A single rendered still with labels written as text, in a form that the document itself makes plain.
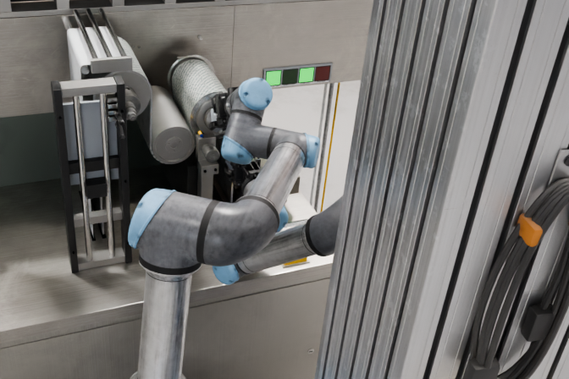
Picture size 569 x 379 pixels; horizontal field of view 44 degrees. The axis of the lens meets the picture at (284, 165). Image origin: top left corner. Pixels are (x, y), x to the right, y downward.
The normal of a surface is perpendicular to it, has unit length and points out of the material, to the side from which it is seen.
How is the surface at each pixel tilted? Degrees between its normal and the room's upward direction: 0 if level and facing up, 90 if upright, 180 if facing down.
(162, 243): 77
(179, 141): 90
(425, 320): 90
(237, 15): 90
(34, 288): 0
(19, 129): 90
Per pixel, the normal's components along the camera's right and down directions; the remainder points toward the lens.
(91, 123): 0.37, 0.52
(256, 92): 0.35, -0.14
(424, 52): -0.96, 0.07
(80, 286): 0.08, -0.84
